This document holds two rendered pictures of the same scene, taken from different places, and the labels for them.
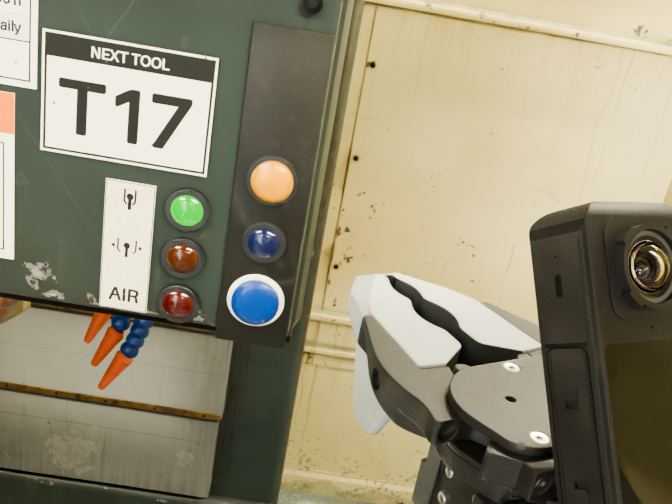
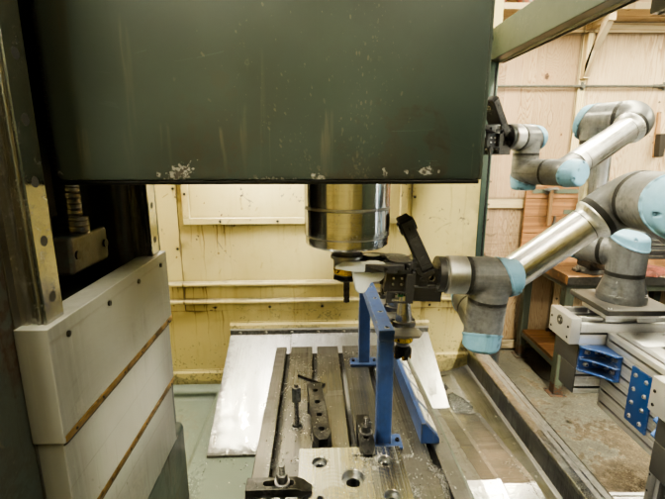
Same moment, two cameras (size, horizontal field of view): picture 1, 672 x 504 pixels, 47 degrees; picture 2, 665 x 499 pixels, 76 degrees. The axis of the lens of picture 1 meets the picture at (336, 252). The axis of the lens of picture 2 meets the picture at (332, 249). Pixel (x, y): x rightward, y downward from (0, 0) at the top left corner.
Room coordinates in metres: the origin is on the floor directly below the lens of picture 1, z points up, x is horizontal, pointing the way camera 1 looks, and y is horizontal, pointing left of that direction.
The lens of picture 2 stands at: (0.66, 1.14, 1.65)
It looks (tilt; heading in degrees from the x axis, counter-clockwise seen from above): 13 degrees down; 270
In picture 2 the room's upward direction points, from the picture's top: straight up
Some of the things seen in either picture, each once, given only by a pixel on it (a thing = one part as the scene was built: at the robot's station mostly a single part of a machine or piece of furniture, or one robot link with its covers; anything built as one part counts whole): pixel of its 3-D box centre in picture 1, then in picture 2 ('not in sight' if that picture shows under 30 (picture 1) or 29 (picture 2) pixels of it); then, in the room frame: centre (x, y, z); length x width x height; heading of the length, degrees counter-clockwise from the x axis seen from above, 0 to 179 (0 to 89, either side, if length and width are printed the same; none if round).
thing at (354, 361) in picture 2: not in sight; (364, 325); (0.55, -0.28, 1.05); 0.10 x 0.05 x 0.30; 3
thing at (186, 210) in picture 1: (187, 210); not in sight; (0.43, 0.09, 1.69); 0.02 x 0.01 x 0.02; 93
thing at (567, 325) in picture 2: not in sight; (616, 323); (-0.32, -0.24, 1.07); 0.40 x 0.13 x 0.09; 0
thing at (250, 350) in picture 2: not in sight; (333, 396); (0.66, -0.30, 0.75); 0.89 x 0.70 x 0.26; 3
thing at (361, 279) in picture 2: not in sight; (360, 277); (0.61, 0.38, 1.42); 0.09 x 0.03 x 0.06; 17
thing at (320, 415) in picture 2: not in sight; (318, 418); (0.70, 0.10, 0.93); 0.26 x 0.05 x 0.06; 98
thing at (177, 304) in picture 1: (178, 304); not in sight; (0.43, 0.09, 1.62); 0.02 x 0.01 x 0.02; 93
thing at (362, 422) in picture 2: not in sight; (365, 443); (0.58, 0.26, 0.97); 0.13 x 0.03 x 0.15; 93
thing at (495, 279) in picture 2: not in sight; (491, 277); (0.35, 0.33, 1.41); 0.11 x 0.08 x 0.09; 3
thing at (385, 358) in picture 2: not in sight; (384, 393); (0.53, 0.16, 1.05); 0.10 x 0.05 x 0.30; 3
